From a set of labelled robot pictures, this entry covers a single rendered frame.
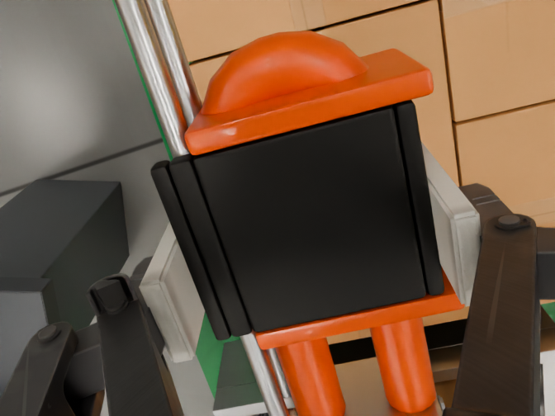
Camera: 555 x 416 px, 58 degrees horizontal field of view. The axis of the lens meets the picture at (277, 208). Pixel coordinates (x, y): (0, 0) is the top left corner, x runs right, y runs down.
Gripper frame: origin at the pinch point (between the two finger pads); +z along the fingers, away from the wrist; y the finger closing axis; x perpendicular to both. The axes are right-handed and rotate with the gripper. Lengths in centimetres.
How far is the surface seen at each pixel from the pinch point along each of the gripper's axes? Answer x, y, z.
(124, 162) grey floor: -26, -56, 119
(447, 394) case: -73, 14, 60
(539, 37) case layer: -9, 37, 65
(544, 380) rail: -74, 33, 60
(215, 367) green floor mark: -105, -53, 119
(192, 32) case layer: 5, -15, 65
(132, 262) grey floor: -58, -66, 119
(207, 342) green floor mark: -94, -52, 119
